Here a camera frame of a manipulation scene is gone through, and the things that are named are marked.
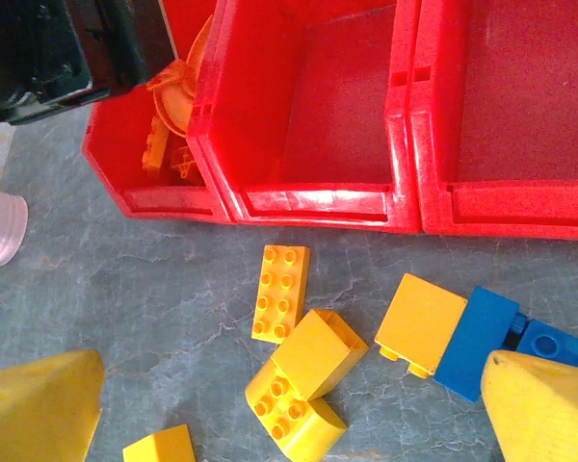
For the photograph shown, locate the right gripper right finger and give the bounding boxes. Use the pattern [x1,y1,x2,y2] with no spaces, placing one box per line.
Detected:
[480,348,578,462]

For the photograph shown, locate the orange long studded lego plate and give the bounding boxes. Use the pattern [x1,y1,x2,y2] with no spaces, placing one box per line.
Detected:
[141,115,171,172]

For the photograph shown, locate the blue lego brick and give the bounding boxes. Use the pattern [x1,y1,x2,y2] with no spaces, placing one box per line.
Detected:
[433,286,522,405]
[512,315,578,374]

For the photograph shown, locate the small yellow sloped lego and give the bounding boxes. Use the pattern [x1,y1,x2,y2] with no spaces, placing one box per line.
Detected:
[121,423,197,462]

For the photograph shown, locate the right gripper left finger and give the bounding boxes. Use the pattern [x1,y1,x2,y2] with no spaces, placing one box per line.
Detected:
[0,349,107,462]

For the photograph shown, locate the red plastic bin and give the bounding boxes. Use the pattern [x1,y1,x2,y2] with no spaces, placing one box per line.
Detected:
[192,0,423,236]
[407,0,578,243]
[80,0,233,225]

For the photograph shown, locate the yellow lego plate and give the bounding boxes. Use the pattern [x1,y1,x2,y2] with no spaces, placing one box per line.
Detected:
[250,244,312,346]

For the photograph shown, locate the pink cup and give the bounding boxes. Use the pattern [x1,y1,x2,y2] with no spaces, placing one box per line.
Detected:
[0,186,30,268]

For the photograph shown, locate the orange curved lego piece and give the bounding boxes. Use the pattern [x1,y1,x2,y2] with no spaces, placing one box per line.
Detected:
[146,13,214,137]

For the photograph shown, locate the yellow rounded lego brick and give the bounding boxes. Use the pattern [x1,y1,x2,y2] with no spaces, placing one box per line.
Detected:
[244,358,349,462]

